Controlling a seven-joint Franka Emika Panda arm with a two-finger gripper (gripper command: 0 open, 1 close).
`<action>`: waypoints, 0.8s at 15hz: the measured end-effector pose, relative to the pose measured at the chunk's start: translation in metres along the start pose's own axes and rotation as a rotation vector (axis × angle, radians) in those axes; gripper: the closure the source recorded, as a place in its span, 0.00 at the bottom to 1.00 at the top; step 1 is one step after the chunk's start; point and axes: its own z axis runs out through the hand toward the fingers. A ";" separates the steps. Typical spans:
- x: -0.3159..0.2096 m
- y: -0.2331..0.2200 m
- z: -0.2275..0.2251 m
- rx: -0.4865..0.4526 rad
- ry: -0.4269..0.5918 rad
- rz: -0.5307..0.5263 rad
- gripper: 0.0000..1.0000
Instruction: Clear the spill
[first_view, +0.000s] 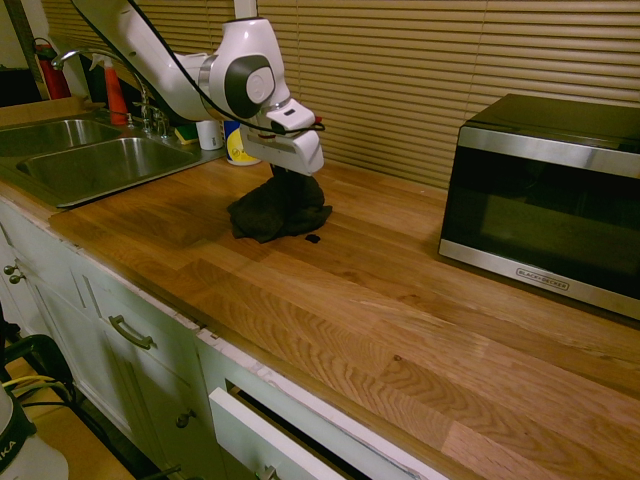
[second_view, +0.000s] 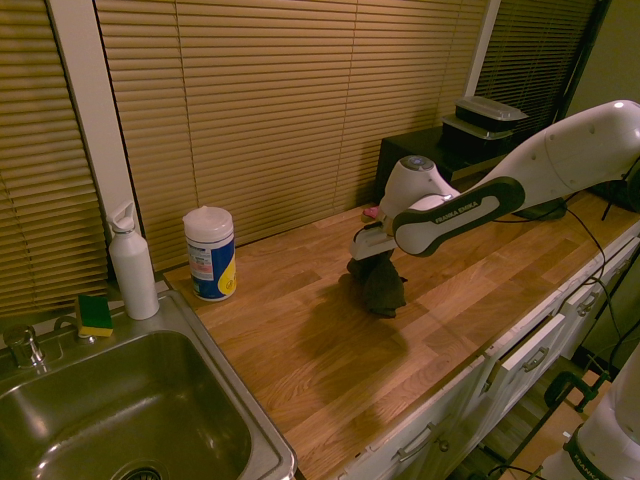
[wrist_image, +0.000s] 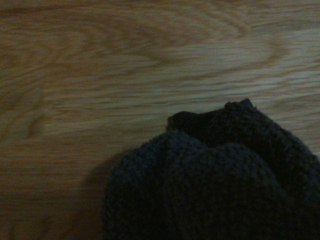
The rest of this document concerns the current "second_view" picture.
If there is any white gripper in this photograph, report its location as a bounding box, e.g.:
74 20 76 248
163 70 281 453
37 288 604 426
348 222 401 262

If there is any dark grey cloth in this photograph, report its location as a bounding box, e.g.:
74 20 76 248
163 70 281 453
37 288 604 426
346 248 409 319

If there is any black steel microwave oven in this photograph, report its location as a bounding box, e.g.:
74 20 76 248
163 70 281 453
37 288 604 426
374 127 554 214

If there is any clear lidded black food container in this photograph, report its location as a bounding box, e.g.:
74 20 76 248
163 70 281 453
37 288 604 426
453 95 531 125
440 113 517 152

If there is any wide tan window blind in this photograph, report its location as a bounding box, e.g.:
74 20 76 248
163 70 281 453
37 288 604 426
93 0 490 274

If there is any Lysol wipes canister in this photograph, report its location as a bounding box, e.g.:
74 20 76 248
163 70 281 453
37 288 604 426
182 204 238 303

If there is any open white drawer front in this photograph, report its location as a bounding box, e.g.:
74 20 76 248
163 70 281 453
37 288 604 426
498 312 569 372

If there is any white kitchen cabinet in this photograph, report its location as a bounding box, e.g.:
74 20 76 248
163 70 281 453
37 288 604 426
343 232 640 480

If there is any narrow dark window blind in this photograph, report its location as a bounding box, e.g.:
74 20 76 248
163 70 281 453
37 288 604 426
473 0 600 137

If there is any white metal water bottle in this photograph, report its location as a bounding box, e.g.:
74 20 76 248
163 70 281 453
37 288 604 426
106 200 161 321

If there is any black bar clamp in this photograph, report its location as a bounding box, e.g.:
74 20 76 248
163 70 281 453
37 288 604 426
543 368 610 415

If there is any small black tripod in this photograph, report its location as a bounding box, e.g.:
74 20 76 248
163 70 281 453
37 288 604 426
598 158 640 222

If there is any green yellow sponge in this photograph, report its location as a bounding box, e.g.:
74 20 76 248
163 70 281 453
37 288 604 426
75 294 113 341

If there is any stainless steel sink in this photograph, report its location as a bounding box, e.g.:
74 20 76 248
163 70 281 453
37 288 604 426
0 288 299 480

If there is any chrome sink faucet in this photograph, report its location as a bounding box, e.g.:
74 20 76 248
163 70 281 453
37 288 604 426
2 323 49 371

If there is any open drawer metal handle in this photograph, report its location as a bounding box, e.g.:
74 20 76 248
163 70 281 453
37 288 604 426
521 346 551 372

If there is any metal drawer pull handle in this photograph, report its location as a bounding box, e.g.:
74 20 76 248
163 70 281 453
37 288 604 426
573 293 600 317
396 421 437 462

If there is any black floor cable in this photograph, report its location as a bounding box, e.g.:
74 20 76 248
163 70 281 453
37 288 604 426
558 197 640 381

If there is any white window frame post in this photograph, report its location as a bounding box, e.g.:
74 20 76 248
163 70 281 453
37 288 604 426
45 0 147 251

